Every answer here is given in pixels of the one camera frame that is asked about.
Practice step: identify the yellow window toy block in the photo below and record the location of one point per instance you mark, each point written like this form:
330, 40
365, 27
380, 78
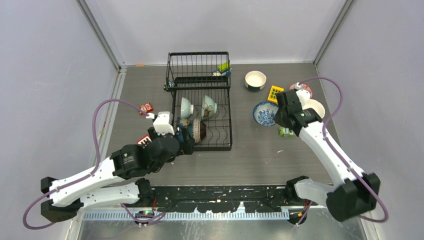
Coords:
272, 95

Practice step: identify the beige bowl with flower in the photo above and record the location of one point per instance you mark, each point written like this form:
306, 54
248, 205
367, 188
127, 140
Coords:
316, 106

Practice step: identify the black wire dish rack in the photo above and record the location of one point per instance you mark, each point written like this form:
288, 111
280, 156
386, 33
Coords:
192, 74

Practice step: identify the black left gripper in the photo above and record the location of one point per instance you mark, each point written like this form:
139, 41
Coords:
187, 147

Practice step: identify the white blue floral bowl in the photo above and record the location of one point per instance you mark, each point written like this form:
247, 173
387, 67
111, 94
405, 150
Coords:
264, 112

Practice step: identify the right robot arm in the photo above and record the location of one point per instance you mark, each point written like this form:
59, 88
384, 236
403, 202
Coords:
352, 191

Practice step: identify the pale green ceramic bowl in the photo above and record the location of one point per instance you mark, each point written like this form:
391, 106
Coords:
208, 107

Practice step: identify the teal bowl white inside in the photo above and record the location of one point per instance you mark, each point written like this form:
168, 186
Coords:
255, 80

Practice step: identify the green blue toy car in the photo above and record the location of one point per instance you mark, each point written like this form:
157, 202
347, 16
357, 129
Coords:
223, 69

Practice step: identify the red white window block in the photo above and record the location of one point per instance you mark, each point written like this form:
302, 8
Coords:
145, 140

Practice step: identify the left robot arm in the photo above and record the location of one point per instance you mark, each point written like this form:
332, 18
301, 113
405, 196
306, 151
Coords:
119, 179

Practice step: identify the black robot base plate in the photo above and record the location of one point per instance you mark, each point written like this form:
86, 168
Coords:
218, 199

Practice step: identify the small green toy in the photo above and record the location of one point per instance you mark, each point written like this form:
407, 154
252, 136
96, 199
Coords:
285, 132

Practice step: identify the perforated metal rail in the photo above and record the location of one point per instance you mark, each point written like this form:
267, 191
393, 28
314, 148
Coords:
239, 214

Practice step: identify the small red flower toy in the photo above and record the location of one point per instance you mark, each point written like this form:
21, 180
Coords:
145, 108

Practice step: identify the red white patterned bowl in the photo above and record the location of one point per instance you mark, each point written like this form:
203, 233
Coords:
302, 86

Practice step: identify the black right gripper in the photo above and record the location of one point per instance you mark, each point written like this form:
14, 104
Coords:
278, 118

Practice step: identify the brown patterned band bowl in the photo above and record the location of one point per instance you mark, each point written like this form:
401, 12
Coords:
199, 130

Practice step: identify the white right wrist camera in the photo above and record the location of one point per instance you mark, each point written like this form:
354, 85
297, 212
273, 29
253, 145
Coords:
302, 94

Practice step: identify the light blue dotted bowl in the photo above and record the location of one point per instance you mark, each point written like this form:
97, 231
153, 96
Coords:
186, 108

